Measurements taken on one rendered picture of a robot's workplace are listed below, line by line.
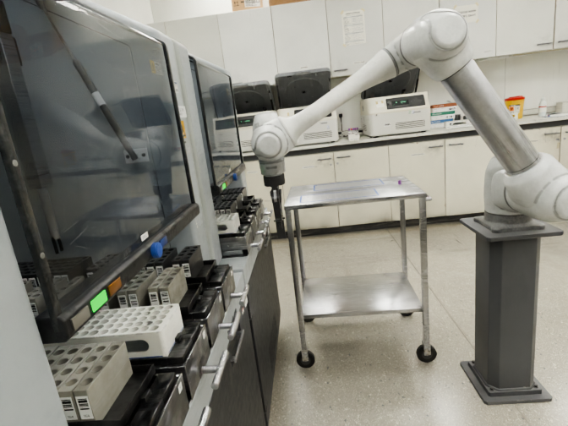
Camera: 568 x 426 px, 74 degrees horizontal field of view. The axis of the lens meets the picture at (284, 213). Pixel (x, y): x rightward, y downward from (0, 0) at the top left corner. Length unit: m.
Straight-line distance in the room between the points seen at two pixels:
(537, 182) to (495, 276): 0.44
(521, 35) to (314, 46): 1.91
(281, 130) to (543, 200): 0.80
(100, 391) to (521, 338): 1.52
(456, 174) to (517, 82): 1.32
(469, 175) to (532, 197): 2.63
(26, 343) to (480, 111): 1.18
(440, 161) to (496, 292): 2.34
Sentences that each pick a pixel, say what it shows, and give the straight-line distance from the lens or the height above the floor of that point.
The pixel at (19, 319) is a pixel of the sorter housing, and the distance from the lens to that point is 0.52.
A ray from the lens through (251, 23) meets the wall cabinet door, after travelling 4.02.
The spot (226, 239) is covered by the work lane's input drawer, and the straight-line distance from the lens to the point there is 1.35.
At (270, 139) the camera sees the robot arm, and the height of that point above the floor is 1.14.
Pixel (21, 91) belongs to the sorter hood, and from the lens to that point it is 0.55.
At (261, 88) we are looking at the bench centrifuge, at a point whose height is 1.48.
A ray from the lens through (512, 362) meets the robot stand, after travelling 1.83.
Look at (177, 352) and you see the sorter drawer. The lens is 0.73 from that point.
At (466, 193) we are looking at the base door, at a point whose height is 0.29.
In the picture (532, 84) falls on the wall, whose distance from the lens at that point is 4.87.
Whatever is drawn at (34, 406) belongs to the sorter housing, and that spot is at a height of 0.92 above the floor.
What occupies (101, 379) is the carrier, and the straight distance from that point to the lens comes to 0.63.
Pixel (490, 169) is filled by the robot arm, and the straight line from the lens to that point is 1.57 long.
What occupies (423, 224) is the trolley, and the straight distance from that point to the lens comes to 1.72.
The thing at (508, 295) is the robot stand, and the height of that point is 0.45.
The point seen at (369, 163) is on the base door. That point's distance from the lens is 3.70.
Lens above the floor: 1.20
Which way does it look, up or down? 14 degrees down
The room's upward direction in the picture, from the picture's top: 7 degrees counter-clockwise
